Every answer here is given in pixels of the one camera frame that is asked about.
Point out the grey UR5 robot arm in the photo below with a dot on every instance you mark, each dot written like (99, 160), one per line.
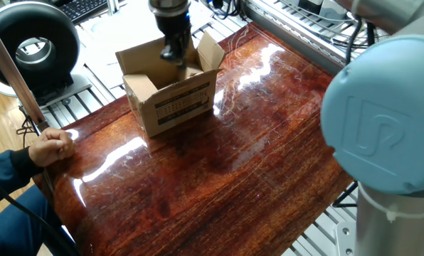
(375, 113)

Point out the blue clothed person's body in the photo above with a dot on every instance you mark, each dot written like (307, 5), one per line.
(13, 231)

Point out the black round blower fan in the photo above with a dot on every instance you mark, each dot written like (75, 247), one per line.
(5, 28)

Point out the grey button box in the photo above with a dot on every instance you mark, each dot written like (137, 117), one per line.
(331, 9)

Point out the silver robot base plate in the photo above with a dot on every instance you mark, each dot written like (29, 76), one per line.
(345, 241)

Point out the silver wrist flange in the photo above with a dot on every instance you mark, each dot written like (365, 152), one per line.
(169, 7)

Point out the person's bare hand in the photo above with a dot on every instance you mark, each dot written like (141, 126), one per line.
(52, 145)

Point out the forearm in blue sleeve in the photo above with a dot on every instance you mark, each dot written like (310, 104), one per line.
(2, 170)

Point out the black keyboard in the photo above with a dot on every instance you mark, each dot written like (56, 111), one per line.
(84, 9)

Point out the aluminium frame post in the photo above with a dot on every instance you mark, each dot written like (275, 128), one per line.
(9, 71)

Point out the grey metal side rail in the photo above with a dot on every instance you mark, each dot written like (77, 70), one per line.
(294, 39)

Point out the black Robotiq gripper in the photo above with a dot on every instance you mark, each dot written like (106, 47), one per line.
(173, 28)

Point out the brown labelled cardboard box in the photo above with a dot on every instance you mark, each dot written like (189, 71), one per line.
(176, 106)

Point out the glossy red-brown wooden board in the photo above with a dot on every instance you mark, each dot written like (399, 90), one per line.
(197, 177)

